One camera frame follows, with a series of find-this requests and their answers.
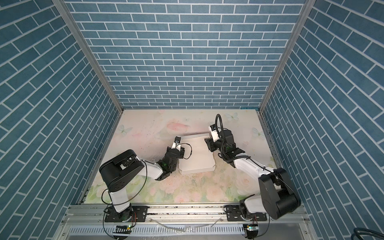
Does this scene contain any right circuit board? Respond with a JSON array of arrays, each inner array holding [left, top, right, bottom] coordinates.
[[243, 224, 259, 239]]

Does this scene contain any black cable bottom right corner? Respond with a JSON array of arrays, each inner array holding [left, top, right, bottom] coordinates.
[[350, 227, 384, 240]]

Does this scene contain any left aluminium corner post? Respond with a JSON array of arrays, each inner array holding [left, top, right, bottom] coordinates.
[[52, 0, 124, 114]]

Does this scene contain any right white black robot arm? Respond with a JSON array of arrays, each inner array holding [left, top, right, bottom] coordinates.
[[205, 125, 301, 220]]

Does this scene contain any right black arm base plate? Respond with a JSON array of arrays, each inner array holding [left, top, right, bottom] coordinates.
[[223, 204, 267, 222]]

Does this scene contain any white paper box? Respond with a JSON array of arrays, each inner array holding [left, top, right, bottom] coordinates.
[[178, 133, 216, 175]]

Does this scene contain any right aluminium corner post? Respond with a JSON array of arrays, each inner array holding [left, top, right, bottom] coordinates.
[[259, 0, 316, 114]]

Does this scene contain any left circuit board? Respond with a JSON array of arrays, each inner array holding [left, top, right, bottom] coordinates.
[[113, 225, 132, 236]]

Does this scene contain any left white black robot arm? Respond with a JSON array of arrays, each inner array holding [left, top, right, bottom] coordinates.
[[99, 146, 185, 222]]

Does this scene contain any aluminium corner post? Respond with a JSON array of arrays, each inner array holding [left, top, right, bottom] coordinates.
[[52, 0, 124, 114], [259, 0, 316, 114]]

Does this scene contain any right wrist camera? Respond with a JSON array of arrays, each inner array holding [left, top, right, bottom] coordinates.
[[210, 124, 220, 142]]

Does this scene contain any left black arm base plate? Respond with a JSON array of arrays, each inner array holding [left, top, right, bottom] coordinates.
[[104, 206, 149, 223]]

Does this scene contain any aluminium front rail frame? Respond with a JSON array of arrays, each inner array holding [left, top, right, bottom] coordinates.
[[54, 203, 316, 240]]

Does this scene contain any circuit board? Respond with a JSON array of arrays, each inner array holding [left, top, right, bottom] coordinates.
[[243, 224, 259, 239], [113, 225, 132, 236]]

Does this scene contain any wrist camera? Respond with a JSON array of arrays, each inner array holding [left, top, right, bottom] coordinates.
[[172, 136, 181, 151], [210, 124, 220, 142]]

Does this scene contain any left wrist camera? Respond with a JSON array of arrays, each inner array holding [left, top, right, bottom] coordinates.
[[172, 136, 181, 151]]

